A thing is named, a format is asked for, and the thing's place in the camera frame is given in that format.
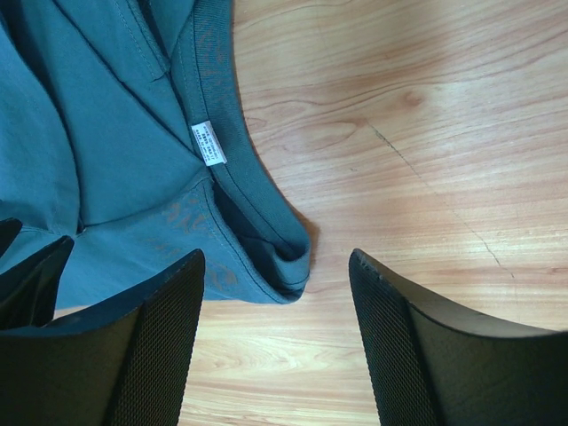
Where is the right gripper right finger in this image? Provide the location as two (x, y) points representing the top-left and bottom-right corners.
(349, 249), (567, 425)

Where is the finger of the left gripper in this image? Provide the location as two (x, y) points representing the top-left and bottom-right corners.
(1, 236), (74, 329)

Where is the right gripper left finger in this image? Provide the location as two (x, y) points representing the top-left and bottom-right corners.
(1, 250), (205, 425)

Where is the grey blue t shirt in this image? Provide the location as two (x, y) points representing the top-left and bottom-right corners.
(1, 1), (311, 309)

